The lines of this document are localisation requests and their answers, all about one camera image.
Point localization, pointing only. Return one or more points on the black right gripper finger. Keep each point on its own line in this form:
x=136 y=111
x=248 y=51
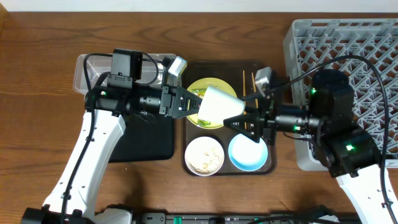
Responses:
x=237 y=124
x=254 y=96

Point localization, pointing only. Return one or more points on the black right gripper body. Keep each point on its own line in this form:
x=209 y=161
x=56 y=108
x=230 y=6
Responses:
x=270 y=114

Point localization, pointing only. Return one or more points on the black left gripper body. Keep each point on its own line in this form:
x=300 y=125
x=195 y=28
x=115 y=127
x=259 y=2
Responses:
x=166 y=101

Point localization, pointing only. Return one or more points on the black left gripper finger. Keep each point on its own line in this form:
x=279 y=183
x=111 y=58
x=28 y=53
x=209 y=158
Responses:
x=187 y=96
x=187 y=110

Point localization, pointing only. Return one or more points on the blue bowl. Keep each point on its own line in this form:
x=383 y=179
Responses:
x=247 y=155

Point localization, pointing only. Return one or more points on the white paper cup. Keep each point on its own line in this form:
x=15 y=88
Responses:
x=217 y=105

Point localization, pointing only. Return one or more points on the wooden chopstick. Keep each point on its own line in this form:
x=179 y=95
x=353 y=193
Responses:
x=255 y=90
x=244 y=90

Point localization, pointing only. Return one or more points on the white bowl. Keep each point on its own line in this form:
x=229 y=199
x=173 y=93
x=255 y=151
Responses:
x=201 y=142

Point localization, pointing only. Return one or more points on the leftover noodles and rice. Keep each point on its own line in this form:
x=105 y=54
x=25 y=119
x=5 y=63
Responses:
x=206 y=160

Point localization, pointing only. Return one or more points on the green snack wrapper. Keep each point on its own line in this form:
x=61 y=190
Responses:
x=201 y=93

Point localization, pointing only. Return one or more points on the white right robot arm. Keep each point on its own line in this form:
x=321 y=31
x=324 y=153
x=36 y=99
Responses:
x=341 y=144

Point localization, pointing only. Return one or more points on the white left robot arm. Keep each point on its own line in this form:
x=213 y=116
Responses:
x=136 y=84

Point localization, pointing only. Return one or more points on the black waste tray bin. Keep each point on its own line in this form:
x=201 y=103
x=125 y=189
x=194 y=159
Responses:
x=145 y=140

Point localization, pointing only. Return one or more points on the clear plastic waste bin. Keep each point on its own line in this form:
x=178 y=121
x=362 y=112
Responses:
x=97 y=65

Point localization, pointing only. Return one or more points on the grey dishwasher rack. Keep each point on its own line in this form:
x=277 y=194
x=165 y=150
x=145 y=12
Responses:
x=353 y=63

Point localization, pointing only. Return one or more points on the yellow round plate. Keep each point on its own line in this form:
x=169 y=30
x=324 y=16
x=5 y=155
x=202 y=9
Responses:
x=198 y=88

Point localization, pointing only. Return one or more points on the dark brown serving tray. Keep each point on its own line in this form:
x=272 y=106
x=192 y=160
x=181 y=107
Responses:
x=227 y=136

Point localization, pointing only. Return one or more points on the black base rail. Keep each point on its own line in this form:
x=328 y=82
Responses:
x=163 y=218

